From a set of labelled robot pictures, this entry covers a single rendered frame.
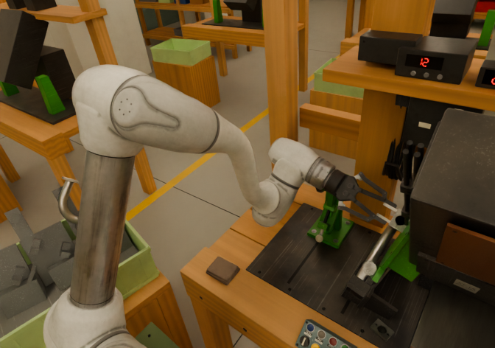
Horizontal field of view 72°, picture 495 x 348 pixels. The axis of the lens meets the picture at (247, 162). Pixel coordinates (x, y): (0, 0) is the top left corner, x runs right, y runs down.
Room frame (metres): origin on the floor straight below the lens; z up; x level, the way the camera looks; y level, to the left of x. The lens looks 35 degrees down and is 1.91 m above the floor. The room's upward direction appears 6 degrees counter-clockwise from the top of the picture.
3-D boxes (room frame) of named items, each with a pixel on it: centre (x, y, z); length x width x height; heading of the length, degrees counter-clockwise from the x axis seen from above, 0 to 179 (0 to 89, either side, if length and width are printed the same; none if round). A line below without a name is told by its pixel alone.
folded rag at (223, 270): (0.78, 0.13, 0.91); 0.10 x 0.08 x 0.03; 51
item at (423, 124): (0.81, -0.56, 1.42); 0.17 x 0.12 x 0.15; 49
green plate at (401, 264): (0.58, -0.41, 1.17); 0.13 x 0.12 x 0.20; 49
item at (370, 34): (0.94, -0.43, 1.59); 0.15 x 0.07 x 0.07; 49
